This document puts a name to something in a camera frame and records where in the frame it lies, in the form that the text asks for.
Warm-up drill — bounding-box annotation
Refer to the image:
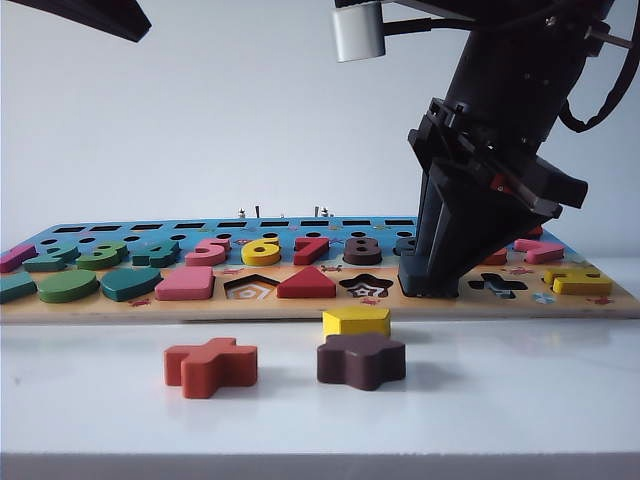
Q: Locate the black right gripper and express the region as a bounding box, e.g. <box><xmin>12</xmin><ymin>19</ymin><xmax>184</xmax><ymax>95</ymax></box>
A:
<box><xmin>407</xmin><ymin>98</ymin><xmax>589</xmax><ymax>287</ymax></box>

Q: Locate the brown number eight piece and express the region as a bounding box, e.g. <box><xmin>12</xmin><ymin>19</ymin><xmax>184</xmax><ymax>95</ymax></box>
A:
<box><xmin>342</xmin><ymin>236</ymin><xmax>386</xmax><ymax>266</ymax></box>

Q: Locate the pink sign piece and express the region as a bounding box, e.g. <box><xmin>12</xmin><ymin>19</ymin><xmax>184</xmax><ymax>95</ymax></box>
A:
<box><xmin>512</xmin><ymin>238</ymin><xmax>566</xmax><ymax>265</ymax></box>

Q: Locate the yellow pentagon block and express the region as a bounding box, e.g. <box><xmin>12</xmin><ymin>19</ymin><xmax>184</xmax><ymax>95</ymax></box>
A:
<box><xmin>322</xmin><ymin>306</ymin><xmax>392</xmax><ymax>339</ymax></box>

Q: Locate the red number seven piece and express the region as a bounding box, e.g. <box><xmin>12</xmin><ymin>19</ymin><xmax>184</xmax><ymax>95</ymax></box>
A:
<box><xmin>293</xmin><ymin>235</ymin><xmax>332</xmax><ymax>267</ymax></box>

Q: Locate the yellow sign piece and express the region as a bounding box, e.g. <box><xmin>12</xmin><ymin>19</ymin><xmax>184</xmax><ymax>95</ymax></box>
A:
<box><xmin>543</xmin><ymin>267</ymin><xmax>615</xmax><ymax>297</ymax></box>

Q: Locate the red triangle block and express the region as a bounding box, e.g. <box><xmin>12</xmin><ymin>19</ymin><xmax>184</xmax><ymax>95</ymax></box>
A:
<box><xmin>276</xmin><ymin>265</ymin><xmax>337</xmax><ymax>300</ymax></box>

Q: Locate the wooden shape puzzle board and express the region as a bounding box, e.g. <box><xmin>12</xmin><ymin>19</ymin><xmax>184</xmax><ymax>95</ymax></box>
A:
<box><xmin>0</xmin><ymin>215</ymin><xmax>640</xmax><ymax>324</ymax></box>

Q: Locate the brown star block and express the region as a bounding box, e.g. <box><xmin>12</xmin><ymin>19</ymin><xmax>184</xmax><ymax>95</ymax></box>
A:
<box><xmin>316</xmin><ymin>333</ymin><xmax>407</xmax><ymax>393</ymax></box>

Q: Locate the yellow number six piece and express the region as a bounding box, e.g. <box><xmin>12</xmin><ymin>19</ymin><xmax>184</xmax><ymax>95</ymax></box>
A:
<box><xmin>240</xmin><ymin>235</ymin><xmax>281</xmax><ymax>268</ymax></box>

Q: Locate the pink number five piece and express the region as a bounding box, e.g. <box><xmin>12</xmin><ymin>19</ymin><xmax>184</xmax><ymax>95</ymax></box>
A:
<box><xmin>184</xmin><ymin>235</ymin><xmax>232</xmax><ymax>268</ymax></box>

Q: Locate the pink rectangle block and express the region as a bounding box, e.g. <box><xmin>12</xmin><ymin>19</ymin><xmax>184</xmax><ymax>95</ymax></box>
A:
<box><xmin>154</xmin><ymin>266</ymin><xmax>216</xmax><ymax>302</ymax></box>

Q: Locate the orange cross block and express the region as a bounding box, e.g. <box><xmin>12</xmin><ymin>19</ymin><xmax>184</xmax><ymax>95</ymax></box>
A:
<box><xmin>163</xmin><ymin>337</ymin><xmax>259</xmax><ymax>400</ymax></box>

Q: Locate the teal number four piece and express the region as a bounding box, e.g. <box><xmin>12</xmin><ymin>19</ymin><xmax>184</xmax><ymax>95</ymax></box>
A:
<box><xmin>132</xmin><ymin>239</ymin><xmax>181</xmax><ymax>269</ymax></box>

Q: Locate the teal rounded shape block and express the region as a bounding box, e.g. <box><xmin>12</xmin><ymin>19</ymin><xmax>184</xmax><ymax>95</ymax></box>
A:
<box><xmin>100</xmin><ymin>268</ymin><xmax>163</xmax><ymax>303</ymax></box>

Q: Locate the green number three piece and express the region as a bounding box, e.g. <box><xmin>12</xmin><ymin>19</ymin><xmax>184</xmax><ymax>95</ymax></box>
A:
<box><xmin>76</xmin><ymin>241</ymin><xmax>130</xmax><ymax>271</ymax></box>

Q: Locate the green oval block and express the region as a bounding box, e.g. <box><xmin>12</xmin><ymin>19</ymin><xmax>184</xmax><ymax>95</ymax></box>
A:
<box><xmin>37</xmin><ymin>269</ymin><xmax>100</xmax><ymax>305</ymax></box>

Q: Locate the green number two piece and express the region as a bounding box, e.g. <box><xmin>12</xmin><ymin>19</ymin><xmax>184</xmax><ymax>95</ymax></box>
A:
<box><xmin>23</xmin><ymin>243</ymin><xmax>81</xmax><ymax>274</ymax></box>

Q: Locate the pink number one piece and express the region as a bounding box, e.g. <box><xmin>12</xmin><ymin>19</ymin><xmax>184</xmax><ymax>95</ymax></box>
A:
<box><xmin>0</xmin><ymin>244</ymin><xmax>37</xmax><ymax>275</ymax></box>

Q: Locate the teal flat shape block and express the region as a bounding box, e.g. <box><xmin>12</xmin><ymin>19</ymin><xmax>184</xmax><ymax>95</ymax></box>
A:
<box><xmin>0</xmin><ymin>272</ymin><xmax>39</xmax><ymax>305</ymax></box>

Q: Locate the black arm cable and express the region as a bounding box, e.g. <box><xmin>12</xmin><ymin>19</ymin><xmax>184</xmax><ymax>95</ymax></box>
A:
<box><xmin>558</xmin><ymin>29</ymin><xmax>637</xmax><ymax>134</ymax></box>

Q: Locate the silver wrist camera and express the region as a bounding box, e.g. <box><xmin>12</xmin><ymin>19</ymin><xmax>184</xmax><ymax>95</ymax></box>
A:
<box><xmin>331</xmin><ymin>2</ymin><xmax>387</xmax><ymax>64</ymax></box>

